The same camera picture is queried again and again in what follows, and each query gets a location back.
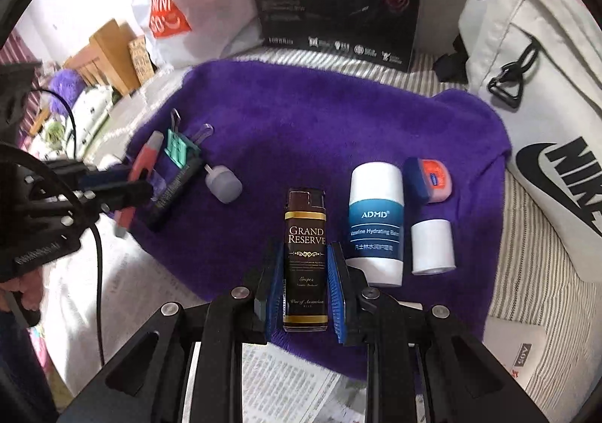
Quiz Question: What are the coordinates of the black marker pen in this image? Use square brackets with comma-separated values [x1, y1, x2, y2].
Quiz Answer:
[148, 157, 203, 232]

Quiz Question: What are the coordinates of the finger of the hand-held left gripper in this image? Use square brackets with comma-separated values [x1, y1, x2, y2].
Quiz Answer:
[80, 163, 138, 191]
[87, 179, 154, 217]

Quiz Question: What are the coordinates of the black and gold lighter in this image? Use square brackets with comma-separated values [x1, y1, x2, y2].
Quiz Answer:
[282, 188, 328, 333]

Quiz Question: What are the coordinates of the black cable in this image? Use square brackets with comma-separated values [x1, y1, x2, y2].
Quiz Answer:
[28, 89, 106, 367]

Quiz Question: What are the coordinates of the black product box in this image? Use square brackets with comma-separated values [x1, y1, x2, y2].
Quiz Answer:
[237, 0, 426, 73]

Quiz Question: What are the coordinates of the white charger plug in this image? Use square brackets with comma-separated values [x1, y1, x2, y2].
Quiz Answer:
[204, 163, 244, 205]

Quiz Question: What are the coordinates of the green binder clip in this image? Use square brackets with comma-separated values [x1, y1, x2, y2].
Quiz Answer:
[162, 109, 214, 170]

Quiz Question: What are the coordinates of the small picture frame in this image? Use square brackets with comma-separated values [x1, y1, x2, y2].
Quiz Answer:
[128, 36, 156, 81]

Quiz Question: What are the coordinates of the pink and grey utility knife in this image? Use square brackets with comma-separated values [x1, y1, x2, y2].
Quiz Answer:
[115, 130, 164, 240]

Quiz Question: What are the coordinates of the person's left hand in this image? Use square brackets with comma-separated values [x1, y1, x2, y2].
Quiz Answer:
[0, 270, 45, 311]

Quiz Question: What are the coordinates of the beige waist bag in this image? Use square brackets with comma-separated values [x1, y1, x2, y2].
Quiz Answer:
[454, 0, 602, 283]

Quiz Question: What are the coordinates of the white and blue balm tube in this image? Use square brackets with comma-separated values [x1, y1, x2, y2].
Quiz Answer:
[345, 161, 406, 287]

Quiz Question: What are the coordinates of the white spotted pillow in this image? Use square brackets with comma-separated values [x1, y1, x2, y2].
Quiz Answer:
[70, 84, 123, 146]

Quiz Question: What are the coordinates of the white tape roll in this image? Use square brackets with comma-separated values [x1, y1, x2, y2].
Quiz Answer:
[410, 218, 457, 275]

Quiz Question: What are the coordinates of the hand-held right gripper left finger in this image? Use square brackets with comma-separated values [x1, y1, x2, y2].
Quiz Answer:
[56, 239, 285, 423]

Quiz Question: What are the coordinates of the purple towel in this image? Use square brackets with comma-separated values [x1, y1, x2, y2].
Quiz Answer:
[125, 58, 513, 379]

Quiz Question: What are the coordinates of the white shopping bag red logo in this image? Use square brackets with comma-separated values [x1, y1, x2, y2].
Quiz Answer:
[101, 0, 264, 68]

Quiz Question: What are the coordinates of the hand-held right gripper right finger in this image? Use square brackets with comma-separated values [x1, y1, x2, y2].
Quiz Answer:
[327, 242, 551, 423]

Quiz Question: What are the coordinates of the purple plush toy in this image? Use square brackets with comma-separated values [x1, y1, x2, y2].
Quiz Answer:
[49, 69, 85, 116]

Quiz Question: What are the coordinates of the newspaper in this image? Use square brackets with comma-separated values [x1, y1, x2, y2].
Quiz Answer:
[38, 197, 549, 423]

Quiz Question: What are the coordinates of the wooden headboard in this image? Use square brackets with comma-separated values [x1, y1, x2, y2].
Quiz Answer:
[63, 18, 144, 97]

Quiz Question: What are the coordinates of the pink jar with blue lid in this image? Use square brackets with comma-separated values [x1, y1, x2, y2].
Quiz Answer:
[403, 156, 456, 205]

